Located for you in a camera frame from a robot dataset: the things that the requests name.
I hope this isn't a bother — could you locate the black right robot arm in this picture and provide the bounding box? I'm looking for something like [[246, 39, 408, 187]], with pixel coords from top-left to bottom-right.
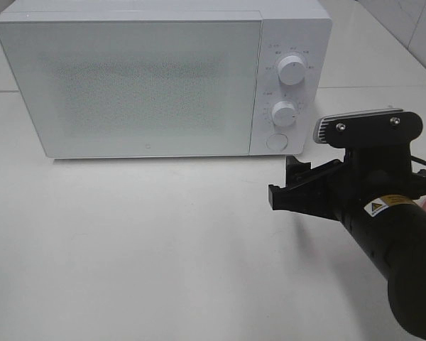
[[268, 144, 426, 340]]

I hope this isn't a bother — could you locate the white microwave oven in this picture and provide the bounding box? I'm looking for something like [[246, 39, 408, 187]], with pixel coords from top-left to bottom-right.
[[0, 1, 332, 156]]

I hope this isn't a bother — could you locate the white upper microwave knob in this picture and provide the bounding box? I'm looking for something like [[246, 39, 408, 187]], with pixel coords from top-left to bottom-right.
[[277, 53, 307, 86]]

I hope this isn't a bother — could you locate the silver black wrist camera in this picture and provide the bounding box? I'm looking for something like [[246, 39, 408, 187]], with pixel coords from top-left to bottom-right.
[[313, 108, 423, 149]]

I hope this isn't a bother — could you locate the white microwave door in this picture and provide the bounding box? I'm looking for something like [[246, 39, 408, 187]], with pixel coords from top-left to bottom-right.
[[0, 20, 261, 158]]

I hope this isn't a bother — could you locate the white microwave knob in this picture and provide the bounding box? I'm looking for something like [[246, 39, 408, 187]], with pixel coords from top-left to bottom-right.
[[277, 53, 307, 86], [271, 101, 297, 127]]

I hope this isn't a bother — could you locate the white lower microwave knob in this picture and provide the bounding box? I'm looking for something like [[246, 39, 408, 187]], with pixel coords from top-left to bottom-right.
[[271, 101, 297, 127]]

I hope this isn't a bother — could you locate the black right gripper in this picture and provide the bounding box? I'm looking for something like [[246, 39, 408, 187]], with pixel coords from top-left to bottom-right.
[[268, 144, 426, 217]]

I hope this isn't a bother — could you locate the round white door button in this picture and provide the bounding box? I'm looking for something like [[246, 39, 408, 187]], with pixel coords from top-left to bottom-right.
[[266, 134, 288, 152]]

